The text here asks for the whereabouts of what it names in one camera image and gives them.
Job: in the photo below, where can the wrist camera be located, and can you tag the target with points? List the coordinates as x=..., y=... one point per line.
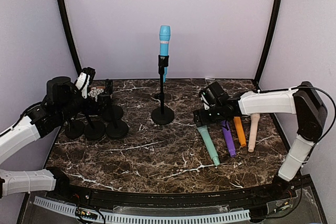
x=205, y=103
x=84, y=80

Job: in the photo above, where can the white slotted cable duct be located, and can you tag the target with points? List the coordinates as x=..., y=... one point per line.
x=139, y=215

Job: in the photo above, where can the orange microphone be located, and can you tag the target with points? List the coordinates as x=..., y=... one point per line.
x=240, y=131

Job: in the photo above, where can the beige microphone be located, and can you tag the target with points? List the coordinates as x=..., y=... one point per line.
x=254, y=120

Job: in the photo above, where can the black stand of purple microphone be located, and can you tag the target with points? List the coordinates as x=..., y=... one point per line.
x=111, y=112

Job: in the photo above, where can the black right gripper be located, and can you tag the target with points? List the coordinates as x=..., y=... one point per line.
x=201, y=119

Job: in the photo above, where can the mint green microphone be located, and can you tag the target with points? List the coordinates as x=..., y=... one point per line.
x=203, y=131

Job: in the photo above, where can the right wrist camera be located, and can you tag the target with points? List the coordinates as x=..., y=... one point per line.
x=205, y=103

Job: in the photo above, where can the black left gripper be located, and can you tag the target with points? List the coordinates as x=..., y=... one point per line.
x=99, y=104

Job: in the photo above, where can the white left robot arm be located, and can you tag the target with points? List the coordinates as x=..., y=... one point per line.
x=64, y=99

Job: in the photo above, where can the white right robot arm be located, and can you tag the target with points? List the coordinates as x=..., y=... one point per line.
x=303, y=103

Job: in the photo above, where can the left black frame post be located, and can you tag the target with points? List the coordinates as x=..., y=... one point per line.
x=69, y=37

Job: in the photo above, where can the black stand of mint microphone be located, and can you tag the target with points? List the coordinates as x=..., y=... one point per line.
x=117, y=129

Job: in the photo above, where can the black frame post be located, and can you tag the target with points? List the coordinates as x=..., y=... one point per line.
x=268, y=41
x=69, y=37

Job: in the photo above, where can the flower pattern ceramic plate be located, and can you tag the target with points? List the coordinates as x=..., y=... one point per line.
x=94, y=91

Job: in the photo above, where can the black front rail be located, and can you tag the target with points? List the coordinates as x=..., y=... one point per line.
x=253, y=196

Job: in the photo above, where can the black stand of beige microphone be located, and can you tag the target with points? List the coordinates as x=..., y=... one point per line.
x=94, y=130

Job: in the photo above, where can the blue microphone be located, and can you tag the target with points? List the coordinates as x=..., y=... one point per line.
x=164, y=36

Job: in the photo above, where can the right black frame post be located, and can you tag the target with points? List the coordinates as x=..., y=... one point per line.
x=268, y=41

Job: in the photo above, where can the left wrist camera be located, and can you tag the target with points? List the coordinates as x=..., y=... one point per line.
x=84, y=80

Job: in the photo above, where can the black stand of orange microphone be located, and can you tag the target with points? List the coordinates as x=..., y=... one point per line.
x=74, y=129

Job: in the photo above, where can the black stand of blue microphone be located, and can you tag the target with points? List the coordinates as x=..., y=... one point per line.
x=162, y=115

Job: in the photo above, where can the purple microphone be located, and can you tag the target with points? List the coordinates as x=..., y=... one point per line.
x=228, y=138

